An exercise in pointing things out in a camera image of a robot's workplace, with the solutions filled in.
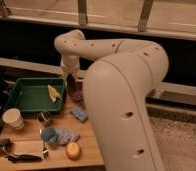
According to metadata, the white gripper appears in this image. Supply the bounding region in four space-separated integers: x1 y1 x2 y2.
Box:
61 55 80 87

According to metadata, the black eraser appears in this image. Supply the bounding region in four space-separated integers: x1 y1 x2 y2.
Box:
66 74 76 97

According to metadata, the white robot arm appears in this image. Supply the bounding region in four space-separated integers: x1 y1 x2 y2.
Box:
54 30 169 171

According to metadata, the purple bowl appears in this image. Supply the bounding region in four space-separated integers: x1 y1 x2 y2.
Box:
69 83 83 101

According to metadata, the yellow banana piece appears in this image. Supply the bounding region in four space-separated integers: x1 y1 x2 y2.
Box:
47 85 60 103

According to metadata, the blue sponge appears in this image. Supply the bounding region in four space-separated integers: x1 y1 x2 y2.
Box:
70 106 88 122

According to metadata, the green plastic tray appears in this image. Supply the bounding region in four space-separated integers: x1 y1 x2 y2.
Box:
5 77 65 113

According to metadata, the small metal cup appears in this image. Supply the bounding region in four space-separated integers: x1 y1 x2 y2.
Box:
37 112 51 126

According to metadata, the blue cloth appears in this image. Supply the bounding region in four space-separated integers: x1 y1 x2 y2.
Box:
40 127 80 145

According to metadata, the wooden table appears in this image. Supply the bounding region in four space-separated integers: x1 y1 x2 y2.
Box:
0 96 104 171

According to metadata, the white paper cup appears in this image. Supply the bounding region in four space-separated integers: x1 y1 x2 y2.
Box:
3 108 24 129

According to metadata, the yellow apple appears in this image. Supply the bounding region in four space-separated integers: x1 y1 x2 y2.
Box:
65 142 81 160

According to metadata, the black handled tool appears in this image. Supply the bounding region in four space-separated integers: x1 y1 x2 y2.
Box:
7 153 42 163

